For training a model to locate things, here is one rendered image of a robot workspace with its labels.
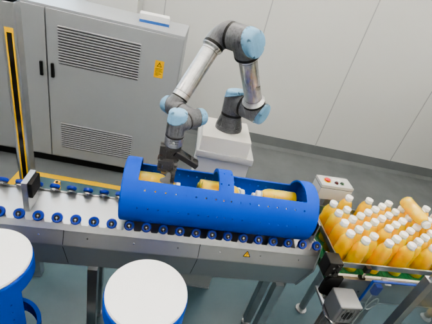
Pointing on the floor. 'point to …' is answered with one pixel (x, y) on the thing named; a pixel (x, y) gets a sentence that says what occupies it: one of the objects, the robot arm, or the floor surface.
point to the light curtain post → (18, 90)
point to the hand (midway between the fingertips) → (171, 183)
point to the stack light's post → (410, 301)
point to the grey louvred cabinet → (94, 83)
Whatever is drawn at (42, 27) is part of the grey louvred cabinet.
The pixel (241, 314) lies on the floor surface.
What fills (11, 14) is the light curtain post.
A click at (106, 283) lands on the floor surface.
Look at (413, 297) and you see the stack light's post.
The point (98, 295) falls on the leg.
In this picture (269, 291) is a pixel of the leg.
